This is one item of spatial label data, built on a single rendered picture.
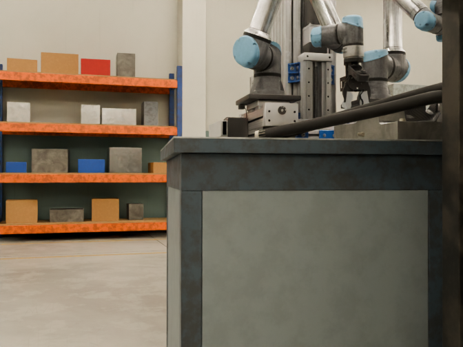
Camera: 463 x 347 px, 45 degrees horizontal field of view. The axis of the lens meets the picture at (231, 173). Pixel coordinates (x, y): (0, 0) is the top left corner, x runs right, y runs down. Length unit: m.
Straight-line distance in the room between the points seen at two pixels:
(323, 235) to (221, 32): 6.22
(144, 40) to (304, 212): 6.00
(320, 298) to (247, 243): 0.23
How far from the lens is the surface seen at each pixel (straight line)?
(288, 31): 2.61
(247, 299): 1.39
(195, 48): 7.04
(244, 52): 2.23
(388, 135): 1.66
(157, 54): 7.23
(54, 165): 6.52
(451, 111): 1.15
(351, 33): 2.10
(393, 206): 1.48
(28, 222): 6.48
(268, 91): 2.31
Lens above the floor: 0.71
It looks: level
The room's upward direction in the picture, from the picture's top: straight up
